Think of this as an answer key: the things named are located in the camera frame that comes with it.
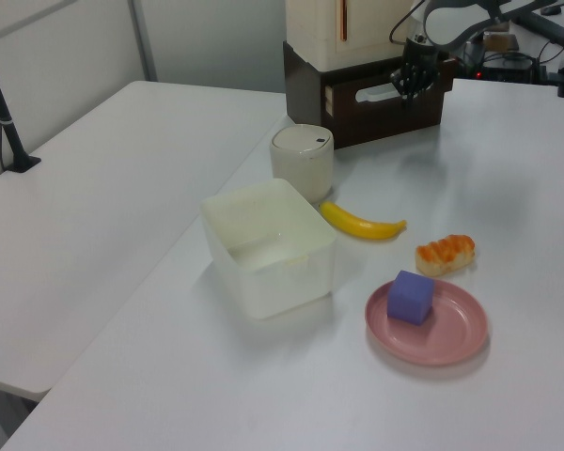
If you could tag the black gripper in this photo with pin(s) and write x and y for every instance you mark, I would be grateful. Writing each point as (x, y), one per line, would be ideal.
(419, 56)

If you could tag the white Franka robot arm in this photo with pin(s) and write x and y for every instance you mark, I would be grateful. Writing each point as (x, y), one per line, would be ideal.
(451, 19)

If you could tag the black electronics box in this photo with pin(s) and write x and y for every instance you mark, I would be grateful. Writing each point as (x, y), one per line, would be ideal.
(507, 68)

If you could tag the brown cardboard box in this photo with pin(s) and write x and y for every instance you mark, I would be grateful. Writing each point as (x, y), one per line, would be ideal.
(500, 41)

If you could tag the cream plastic storage box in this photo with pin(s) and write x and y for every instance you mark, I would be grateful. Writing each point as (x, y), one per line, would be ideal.
(319, 33)

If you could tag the dark brown wooden cabinet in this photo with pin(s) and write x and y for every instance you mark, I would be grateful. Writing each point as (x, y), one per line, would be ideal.
(303, 94)

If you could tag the cream mini trash can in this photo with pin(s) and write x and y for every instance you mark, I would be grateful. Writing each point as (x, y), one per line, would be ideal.
(303, 169)

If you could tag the black angled bar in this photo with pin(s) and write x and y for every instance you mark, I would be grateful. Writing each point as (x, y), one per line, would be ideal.
(545, 21)

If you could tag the yellow toy banana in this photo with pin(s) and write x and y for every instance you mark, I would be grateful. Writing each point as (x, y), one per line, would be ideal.
(362, 227)

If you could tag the toy bread with orange topping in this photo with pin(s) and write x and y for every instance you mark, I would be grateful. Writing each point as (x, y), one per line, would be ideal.
(444, 256)

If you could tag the purple cube block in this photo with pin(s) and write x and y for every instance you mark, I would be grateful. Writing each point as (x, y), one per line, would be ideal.
(409, 300)

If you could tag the white plastic open bin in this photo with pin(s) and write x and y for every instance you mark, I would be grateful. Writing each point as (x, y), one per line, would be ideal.
(268, 253)

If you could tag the pink plastic plate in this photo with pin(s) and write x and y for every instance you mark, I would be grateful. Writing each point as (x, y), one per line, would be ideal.
(451, 338)

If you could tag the black camera stand pole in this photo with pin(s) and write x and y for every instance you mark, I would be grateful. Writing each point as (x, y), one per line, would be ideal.
(7, 127)

